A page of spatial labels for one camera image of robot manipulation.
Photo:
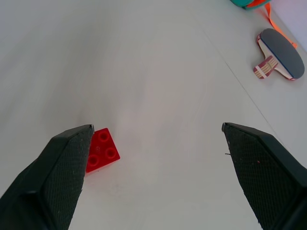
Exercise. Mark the red toy building brick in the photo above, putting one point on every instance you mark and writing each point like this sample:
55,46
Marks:
103,151

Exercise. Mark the teal and orange bag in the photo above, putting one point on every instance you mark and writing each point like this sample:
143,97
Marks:
248,3

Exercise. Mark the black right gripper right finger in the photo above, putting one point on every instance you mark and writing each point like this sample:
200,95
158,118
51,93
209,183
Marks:
263,172

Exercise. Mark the table tennis paddle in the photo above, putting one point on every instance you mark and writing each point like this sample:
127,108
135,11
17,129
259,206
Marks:
280,54

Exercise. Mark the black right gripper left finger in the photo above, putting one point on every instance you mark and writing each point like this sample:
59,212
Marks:
52,177

